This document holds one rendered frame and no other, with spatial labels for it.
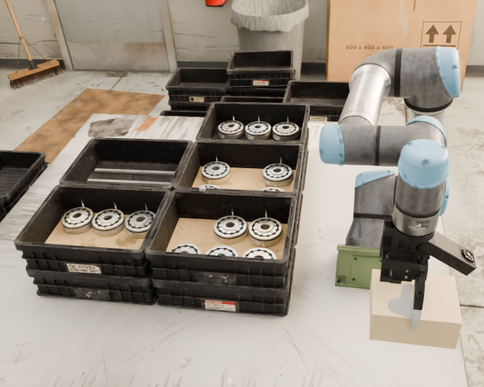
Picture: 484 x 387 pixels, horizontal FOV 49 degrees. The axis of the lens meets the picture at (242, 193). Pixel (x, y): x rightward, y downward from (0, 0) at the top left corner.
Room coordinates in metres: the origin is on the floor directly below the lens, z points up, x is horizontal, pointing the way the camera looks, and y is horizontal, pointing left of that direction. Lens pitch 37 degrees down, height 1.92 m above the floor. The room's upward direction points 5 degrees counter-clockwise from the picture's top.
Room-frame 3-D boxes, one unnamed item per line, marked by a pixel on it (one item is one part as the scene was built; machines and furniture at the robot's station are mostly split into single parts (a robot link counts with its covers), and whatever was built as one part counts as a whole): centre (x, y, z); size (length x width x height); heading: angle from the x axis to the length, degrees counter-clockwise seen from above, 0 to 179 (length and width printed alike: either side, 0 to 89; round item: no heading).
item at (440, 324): (0.69, -0.32, 1.09); 0.16 x 0.12 x 0.07; 76
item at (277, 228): (1.23, -0.06, 0.86); 0.10 x 0.10 x 0.01
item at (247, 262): (1.19, 0.06, 0.92); 0.40 x 0.30 x 0.02; 77
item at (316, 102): (2.62, -0.48, 0.37); 0.40 x 0.30 x 0.45; 76
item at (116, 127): (2.24, 0.60, 0.71); 0.22 x 0.19 x 0.01; 76
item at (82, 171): (1.57, 0.38, 0.87); 0.40 x 0.30 x 0.11; 77
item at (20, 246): (1.28, 0.45, 0.92); 0.40 x 0.30 x 0.02; 77
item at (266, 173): (1.52, -0.13, 0.86); 0.10 x 0.10 x 0.01
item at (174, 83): (3.20, 0.20, 0.31); 0.40 x 0.30 x 0.34; 76
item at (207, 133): (1.77, -0.07, 0.87); 0.40 x 0.30 x 0.11; 77
